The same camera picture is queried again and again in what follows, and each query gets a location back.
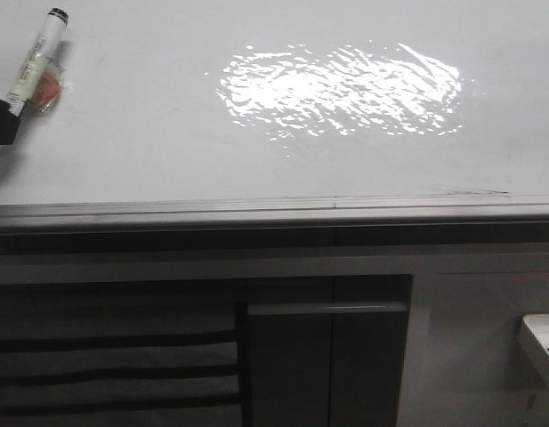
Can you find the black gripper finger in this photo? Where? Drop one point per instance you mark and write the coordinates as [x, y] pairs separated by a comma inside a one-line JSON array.
[[9, 124]]

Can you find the white whiteboard marker black tip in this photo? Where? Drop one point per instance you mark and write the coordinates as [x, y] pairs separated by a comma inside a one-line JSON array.
[[39, 56]]

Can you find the dark grey cabinet panel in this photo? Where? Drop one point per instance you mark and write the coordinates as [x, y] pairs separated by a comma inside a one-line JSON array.
[[326, 364]]

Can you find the white tray at right edge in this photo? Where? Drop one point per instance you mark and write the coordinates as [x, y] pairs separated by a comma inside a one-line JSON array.
[[533, 337]]

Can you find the white whiteboard with metal frame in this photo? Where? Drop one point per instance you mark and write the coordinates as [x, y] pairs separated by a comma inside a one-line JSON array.
[[216, 113]]

